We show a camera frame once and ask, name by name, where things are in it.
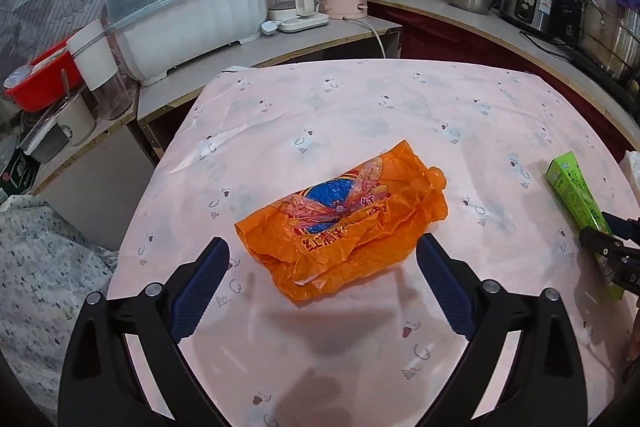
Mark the green box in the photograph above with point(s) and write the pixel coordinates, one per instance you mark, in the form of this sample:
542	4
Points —
17	172

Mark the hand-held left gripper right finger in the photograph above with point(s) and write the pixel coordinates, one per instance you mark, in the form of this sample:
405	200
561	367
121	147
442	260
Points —
445	287

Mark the white covered dish rack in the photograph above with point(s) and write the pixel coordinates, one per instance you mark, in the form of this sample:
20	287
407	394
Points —
190	22

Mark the red plastic basin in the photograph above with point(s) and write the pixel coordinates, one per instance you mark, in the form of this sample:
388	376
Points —
45	77

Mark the green tea carton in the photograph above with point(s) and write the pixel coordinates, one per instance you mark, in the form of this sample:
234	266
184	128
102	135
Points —
575	187

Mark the steel box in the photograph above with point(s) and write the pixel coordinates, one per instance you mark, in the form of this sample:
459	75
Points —
47	144

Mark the floral bed sheet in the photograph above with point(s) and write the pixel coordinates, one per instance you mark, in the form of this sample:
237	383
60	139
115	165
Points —
45	267

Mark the large steel steamer pot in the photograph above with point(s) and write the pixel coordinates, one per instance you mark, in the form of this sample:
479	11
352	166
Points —
605	37

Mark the pink tablecloth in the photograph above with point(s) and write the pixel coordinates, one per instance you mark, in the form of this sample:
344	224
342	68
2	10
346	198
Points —
350	107

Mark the black induction cooker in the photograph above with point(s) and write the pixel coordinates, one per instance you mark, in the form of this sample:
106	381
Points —
600	72

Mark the white blender cup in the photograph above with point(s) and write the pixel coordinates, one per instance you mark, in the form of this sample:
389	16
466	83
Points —
100	62

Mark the white mug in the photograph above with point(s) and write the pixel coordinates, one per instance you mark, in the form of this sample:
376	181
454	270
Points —
75	124

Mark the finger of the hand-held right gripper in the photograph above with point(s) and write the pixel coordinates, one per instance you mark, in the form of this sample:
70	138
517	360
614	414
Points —
622	224
600	243

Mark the orange plastic bag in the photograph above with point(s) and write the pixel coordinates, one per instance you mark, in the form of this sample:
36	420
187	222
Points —
340	227

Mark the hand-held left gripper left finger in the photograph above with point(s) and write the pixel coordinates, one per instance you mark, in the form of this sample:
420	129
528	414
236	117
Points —
200	287

